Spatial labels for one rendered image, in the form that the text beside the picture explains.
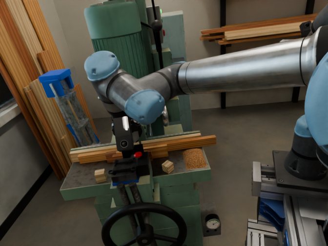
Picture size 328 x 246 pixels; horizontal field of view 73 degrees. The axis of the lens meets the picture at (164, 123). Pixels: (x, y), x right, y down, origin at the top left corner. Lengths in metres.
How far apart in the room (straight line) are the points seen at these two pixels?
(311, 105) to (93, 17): 0.67
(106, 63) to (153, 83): 0.11
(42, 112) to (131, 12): 1.67
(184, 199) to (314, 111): 0.82
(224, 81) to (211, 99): 2.94
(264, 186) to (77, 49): 2.96
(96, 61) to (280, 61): 0.35
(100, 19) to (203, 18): 2.43
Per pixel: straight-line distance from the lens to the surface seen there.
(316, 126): 0.24
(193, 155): 0.93
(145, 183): 0.79
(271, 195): 1.11
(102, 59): 0.51
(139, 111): 0.44
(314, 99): 0.23
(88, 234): 2.01
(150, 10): 1.10
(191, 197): 0.99
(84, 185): 0.96
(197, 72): 0.48
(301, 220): 1.02
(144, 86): 0.47
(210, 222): 1.03
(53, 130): 2.33
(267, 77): 0.41
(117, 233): 1.15
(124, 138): 0.62
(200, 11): 3.10
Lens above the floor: 1.49
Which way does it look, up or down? 28 degrees down
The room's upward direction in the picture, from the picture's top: 8 degrees counter-clockwise
